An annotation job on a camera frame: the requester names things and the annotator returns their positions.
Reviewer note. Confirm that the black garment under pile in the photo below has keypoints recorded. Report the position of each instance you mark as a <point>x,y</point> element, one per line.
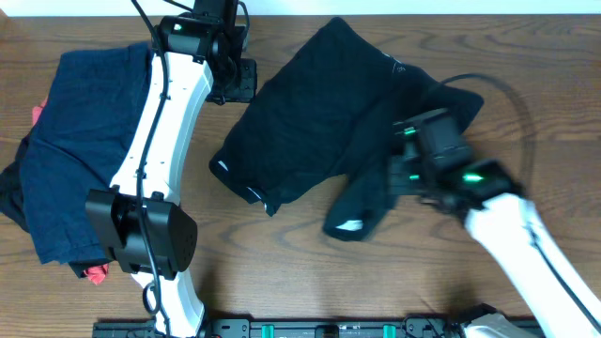
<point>11,188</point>

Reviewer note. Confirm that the black shorts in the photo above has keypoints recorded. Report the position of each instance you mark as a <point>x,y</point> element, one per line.
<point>328,112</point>

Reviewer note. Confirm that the red garment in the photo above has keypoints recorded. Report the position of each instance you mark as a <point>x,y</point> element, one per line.
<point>94,272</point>

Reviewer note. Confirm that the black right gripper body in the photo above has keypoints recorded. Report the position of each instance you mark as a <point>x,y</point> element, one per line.
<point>405,177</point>

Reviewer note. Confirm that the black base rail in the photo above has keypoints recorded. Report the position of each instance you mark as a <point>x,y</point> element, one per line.
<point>480,321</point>

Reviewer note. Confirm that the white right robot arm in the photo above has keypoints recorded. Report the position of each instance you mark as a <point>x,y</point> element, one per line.
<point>432,159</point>

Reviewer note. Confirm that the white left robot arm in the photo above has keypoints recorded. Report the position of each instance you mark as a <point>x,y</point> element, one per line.
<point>198,58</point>

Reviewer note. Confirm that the navy blue folded garment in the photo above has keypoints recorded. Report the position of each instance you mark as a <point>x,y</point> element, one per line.
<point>77,145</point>

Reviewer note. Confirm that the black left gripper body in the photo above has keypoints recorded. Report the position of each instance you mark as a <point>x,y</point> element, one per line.
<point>241,84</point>

